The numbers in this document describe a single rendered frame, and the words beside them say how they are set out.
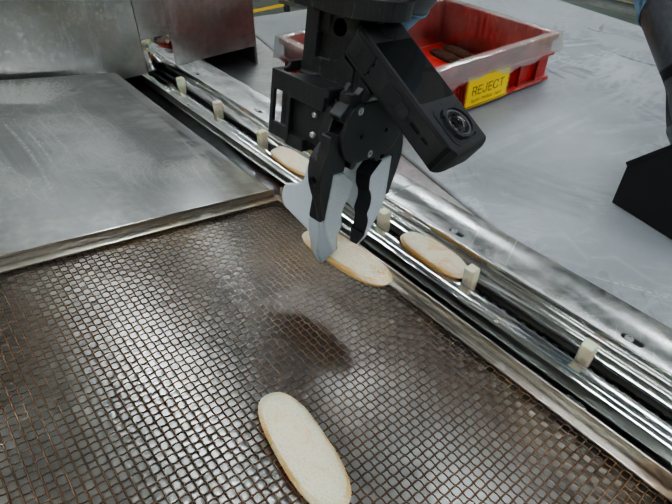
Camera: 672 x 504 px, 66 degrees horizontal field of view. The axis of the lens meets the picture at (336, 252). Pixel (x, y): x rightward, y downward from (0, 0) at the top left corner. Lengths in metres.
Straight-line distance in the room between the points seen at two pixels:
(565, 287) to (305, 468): 0.37
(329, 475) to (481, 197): 0.53
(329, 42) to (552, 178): 0.54
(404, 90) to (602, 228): 0.49
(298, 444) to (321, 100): 0.24
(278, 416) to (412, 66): 0.26
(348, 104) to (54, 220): 0.36
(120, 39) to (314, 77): 0.73
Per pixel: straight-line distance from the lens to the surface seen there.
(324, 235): 0.42
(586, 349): 0.55
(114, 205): 0.63
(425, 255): 0.61
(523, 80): 1.17
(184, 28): 1.15
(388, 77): 0.37
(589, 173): 0.91
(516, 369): 0.47
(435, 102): 0.37
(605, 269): 0.72
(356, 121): 0.38
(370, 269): 0.44
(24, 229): 0.61
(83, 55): 1.09
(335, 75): 0.40
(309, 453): 0.36
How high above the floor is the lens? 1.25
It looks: 40 degrees down
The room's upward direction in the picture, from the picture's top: straight up
